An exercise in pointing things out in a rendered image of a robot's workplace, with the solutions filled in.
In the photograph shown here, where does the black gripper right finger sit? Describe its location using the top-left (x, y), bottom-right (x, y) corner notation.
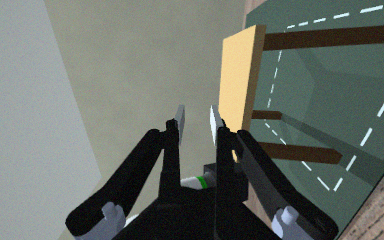
top-left (210, 105), bottom-right (339, 240)

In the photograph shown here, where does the dark green mat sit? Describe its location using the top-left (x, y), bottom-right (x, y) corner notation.
top-left (245, 0), bottom-right (384, 240)

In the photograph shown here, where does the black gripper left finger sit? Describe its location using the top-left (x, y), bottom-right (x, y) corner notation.
top-left (65, 104), bottom-right (185, 240)

